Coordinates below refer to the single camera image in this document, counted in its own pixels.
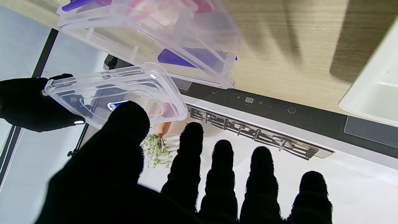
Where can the cream rectangular tray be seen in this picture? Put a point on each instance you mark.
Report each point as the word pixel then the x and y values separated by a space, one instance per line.
pixel 376 87

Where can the black backdrop stand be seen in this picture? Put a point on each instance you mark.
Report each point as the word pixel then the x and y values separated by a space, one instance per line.
pixel 112 62

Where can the clear container with blue clips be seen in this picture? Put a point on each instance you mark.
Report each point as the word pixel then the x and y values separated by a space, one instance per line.
pixel 192 37

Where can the clear lid with blue label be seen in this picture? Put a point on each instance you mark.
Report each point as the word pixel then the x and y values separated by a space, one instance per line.
pixel 130 84

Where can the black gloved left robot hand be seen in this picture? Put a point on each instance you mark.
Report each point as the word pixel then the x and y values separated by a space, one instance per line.
pixel 102 186

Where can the pink bacon slab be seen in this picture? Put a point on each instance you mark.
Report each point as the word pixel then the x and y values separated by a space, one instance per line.
pixel 161 12

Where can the printed kitchen backdrop cloth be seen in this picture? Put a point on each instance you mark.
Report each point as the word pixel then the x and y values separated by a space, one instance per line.
pixel 342 174

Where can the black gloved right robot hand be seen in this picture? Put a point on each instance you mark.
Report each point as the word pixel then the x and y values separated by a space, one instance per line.
pixel 25 102

